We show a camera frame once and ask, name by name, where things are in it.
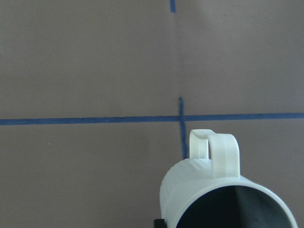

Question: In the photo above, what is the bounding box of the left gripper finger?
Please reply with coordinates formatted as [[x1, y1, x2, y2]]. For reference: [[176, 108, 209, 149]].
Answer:
[[153, 217, 166, 228]]

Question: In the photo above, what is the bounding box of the white ribbed mug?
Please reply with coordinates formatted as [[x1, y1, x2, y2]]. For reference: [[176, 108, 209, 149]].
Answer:
[[160, 129, 297, 228]]

